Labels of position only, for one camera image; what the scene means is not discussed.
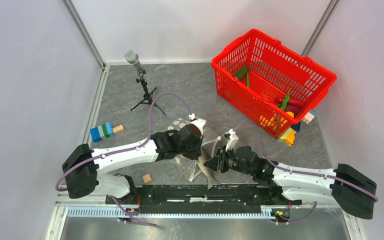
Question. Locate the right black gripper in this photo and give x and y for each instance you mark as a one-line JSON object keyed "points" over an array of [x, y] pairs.
{"points": [[217, 163]]}

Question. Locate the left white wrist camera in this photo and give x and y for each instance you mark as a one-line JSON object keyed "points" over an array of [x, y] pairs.
{"points": [[198, 122]]}

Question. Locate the silver microphone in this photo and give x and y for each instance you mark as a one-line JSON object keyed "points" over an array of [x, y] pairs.
{"points": [[132, 58]]}

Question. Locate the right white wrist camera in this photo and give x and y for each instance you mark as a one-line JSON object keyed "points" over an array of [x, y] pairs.
{"points": [[231, 139]]}

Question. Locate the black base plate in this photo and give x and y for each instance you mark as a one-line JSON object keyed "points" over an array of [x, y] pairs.
{"points": [[198, 199]]}

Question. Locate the white cable tray rail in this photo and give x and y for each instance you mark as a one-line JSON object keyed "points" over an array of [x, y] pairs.
{"points": [[116, 212]]}

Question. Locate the green toy cucumber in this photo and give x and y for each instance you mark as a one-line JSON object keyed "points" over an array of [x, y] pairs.
{"points": [[242, 73]]}

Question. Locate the yellow green toy blocks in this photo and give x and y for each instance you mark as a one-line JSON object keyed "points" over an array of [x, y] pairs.
{"points": [[288, 137]]}

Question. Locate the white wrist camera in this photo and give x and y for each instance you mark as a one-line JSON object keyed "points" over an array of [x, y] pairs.
{"points": [[198, 122], [231, 139]]}

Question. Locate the purple toy vegetable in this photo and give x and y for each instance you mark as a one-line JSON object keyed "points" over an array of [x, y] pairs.
{"points": [[293, 109]]}

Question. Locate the small wooden cube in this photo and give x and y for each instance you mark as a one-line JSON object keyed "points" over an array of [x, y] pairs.
{"points": [[147, 178]]}

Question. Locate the red plastic basket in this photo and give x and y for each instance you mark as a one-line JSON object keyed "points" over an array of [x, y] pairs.
{"points": [[273, 70]]}

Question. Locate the long green chili pepper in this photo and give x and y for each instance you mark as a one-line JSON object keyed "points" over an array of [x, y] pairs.
{"points": [[247, 80]]}

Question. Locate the tan wooden block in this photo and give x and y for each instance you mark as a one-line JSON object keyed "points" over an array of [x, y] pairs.
{"points": [[118, 129]]}

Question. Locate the yellow toy pepper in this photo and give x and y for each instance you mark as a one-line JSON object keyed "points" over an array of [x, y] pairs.
{"points": [[291, 114]]}

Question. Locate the red toy pepper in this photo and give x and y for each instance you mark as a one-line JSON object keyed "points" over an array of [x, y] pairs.
{"points": [[292, 101]]}

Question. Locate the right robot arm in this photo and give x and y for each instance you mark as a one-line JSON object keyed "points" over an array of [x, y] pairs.
{"points": [[344, 186]]}

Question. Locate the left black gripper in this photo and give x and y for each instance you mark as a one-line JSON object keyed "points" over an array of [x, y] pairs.
{"points": [[196, 153]]}

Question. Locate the small green pepper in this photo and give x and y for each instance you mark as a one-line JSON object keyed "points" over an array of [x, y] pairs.
{"points": [[285, 101]]}

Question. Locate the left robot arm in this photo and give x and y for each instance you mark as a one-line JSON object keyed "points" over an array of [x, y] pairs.
{"points": [[87, 171]]}

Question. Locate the black tripod stand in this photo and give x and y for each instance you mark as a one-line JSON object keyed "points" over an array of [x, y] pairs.
{"points": [[147, 96]]}

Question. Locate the blue green toy blocks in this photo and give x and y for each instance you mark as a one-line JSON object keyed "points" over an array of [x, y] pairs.
{"points": [[101, 132]]}

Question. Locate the white blue toy block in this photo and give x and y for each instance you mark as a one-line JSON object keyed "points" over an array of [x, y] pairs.
{"points": [[309, 117]]}

